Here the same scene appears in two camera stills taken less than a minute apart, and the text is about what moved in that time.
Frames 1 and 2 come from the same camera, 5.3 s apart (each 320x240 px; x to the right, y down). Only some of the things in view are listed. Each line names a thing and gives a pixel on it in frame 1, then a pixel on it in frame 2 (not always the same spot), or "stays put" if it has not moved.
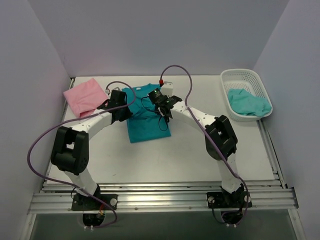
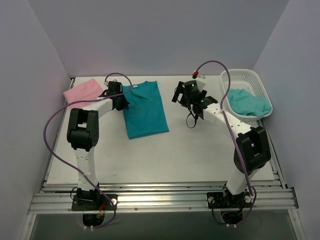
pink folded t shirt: [86, 97] stays put
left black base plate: [88, 203] stays put
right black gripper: [164, 110] -> [180, 94]
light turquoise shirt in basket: [244, 103] stays put
